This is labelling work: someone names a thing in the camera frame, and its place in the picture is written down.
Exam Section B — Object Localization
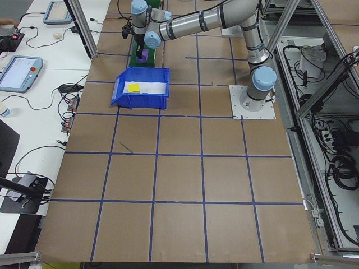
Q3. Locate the white desk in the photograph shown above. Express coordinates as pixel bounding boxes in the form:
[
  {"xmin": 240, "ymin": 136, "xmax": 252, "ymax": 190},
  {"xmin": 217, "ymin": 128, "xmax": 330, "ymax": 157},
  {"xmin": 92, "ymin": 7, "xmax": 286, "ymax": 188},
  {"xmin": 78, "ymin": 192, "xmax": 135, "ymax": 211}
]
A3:
[{"xmin": 0, "ymin": 0, "xmax": 112, "ymax": 256}]

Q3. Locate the white power strip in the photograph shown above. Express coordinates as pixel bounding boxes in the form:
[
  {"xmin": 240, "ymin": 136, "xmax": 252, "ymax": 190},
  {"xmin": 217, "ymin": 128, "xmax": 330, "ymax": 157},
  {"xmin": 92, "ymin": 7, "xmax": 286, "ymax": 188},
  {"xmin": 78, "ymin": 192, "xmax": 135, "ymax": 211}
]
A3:
[{"xmin": 315, "ymin": 120, "xmax": 337, "ymax": 149}]

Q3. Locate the white box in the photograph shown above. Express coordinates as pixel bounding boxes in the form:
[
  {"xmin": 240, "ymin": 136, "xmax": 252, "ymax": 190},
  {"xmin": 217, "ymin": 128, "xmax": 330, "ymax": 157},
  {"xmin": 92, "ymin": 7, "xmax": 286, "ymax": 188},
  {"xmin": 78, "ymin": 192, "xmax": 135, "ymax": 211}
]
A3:
[{"xmin": 299, "ymin": 46, "xmax": 328, "ymax": 79}]

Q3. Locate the black monitor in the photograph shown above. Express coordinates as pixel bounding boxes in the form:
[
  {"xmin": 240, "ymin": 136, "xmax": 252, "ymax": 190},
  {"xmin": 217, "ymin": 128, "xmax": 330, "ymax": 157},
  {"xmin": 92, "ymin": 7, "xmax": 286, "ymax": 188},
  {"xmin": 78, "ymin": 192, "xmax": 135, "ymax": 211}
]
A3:
[{"xmin": 0, "ymin": 119, "xmax": 21, "ymax": 180}]

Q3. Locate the grey camera box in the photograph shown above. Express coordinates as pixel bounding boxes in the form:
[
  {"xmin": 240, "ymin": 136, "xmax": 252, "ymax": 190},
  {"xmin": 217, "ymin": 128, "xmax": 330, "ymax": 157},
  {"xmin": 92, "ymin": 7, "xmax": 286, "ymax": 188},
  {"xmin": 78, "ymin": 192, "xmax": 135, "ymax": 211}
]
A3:
[{"xmin": 16, "ymin": 173, "xmax": 39, "ymax": 188}]

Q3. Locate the black cable bundle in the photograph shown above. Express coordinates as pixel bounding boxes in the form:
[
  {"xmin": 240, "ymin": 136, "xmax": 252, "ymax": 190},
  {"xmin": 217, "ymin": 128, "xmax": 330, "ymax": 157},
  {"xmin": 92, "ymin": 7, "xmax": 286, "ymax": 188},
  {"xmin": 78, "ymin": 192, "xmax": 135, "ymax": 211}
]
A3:
[{"xmin": 326, "ymin": 151, "xmax": 359, "ymax": 194}]

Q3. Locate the blue plastic bin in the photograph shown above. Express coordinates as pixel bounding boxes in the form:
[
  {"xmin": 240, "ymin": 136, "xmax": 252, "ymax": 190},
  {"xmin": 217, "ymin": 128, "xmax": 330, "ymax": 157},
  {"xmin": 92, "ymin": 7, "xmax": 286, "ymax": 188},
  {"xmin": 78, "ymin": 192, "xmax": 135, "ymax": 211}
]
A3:
[{"xmin": 110, "ymin": 67, "xmax": 171, "ymax": 110}]

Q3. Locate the aluminium frame bar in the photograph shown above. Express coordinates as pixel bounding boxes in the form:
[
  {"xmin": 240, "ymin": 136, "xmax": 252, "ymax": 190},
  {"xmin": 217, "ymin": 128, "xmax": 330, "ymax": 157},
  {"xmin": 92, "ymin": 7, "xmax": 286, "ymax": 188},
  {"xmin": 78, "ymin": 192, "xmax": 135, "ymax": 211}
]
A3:
[
  {"xmin": 0, "ymin": 251, "xmax": 42, "ymax": 266},
  {"xmin": 310, "ymin": 252, "xmax": 359, "ymax": 266}
]

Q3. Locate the grey blue teach pendant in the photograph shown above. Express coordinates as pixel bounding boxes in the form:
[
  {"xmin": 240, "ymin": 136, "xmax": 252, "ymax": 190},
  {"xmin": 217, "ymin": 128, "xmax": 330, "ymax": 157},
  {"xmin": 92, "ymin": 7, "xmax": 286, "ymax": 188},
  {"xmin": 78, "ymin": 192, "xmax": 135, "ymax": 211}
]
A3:
[
  {"xmin": 42, "ymin": 1, "xmax": 74, "ymax": 25},
  {"xmin": 0, "ymin": 55, "xmax": 44, "ymax": 94}
]

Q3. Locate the black box with red light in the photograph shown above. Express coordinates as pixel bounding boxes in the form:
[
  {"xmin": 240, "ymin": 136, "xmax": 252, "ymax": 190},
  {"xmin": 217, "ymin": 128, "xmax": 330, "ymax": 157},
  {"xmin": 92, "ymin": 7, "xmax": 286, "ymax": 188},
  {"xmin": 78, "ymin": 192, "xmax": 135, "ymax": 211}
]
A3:
[{"xmin": 0, "ymin": 32, "xmax": 25, "ymax": 53}]

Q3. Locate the green belt conveyor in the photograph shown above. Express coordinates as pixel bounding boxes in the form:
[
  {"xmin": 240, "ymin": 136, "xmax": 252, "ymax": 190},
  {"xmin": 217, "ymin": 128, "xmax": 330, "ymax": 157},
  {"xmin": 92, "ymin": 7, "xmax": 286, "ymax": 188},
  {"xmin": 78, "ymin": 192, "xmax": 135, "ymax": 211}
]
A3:
[{"xmin": 128, "ymin": 0, "xmax": 166, "ymax": 69}]

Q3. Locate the black camera stand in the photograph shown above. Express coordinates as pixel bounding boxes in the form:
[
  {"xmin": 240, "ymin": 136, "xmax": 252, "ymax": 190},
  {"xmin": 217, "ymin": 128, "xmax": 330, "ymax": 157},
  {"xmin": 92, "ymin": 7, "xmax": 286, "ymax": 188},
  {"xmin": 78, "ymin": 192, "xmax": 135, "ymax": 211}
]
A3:
[{"xmin": 0, "ymin": 175, "xmax": 53, "ymax": 215}]

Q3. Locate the white plastic bottle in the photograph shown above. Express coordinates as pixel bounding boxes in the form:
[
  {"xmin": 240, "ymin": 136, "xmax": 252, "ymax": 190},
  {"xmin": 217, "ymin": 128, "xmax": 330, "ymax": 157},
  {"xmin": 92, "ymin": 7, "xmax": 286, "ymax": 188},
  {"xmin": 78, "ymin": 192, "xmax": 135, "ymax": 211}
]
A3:
[{"xmin": 0, "ymin": 102, "xmax": 13, "ymax": 118}]

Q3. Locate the purple foam block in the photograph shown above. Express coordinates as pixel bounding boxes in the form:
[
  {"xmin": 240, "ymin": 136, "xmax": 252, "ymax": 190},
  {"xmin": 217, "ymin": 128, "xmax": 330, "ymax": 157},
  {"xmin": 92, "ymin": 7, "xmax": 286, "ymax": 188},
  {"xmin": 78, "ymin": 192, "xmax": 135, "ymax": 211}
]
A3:
[{"xmin": 136, "ymin": 49, "xmax": 150, "ymax": 63}]

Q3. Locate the long black adapter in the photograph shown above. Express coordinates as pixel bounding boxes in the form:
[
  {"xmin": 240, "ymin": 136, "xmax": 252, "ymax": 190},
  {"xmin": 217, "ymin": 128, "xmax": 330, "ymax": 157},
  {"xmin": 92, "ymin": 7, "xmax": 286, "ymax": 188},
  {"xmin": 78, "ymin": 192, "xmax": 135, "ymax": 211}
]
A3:
[{"xmin": 58, "ymin": 84, "xmax": 84, "ymax": 93}]

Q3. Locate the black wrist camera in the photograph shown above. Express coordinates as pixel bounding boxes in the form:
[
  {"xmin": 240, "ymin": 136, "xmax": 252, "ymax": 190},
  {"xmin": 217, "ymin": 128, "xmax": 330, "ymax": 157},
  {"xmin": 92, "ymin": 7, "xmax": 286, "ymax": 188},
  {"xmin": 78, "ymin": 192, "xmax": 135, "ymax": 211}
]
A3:
[{"xmin": 121, "ymin": 23, "xmax": 133, "ymax": 40}]

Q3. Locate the aluminium upright post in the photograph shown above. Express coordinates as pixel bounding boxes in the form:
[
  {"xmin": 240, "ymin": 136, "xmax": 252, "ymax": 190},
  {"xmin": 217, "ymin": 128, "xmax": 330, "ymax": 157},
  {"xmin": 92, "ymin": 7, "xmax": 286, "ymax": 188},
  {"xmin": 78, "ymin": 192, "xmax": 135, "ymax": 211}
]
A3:
[{"xmin": 63, "ymin": 0, "xmax": 99, "ymax": 59}]

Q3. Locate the white square base plate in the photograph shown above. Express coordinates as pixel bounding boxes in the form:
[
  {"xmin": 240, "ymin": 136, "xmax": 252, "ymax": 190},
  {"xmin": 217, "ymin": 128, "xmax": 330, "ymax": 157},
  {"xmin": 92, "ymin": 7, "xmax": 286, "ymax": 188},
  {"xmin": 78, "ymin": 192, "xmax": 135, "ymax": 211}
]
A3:
[{"xmin": 229, "ymin": 85, "xmax": 277, "ymax": 120}]

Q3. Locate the V-shaped metal bar frame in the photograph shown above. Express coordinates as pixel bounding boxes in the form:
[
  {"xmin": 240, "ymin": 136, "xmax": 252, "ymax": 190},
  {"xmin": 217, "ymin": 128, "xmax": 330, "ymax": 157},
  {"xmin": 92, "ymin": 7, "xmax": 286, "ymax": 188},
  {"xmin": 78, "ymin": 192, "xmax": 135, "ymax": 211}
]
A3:
[{"xmin": 263, "ymin": 0, "xmax": 359, "ymax": 258}]

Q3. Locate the grey USB hub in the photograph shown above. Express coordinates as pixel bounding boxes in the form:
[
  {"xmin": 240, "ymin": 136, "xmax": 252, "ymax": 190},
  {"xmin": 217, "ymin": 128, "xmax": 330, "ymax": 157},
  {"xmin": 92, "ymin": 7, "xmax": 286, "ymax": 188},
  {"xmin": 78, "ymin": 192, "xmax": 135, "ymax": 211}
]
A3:
[
  {"xmin": 68, "ymin": 96, "xmax": 81, "ymax": 112},
  {"xmin": 61, "ymin": 116, "xmax": 76, "ymax": 134}
]

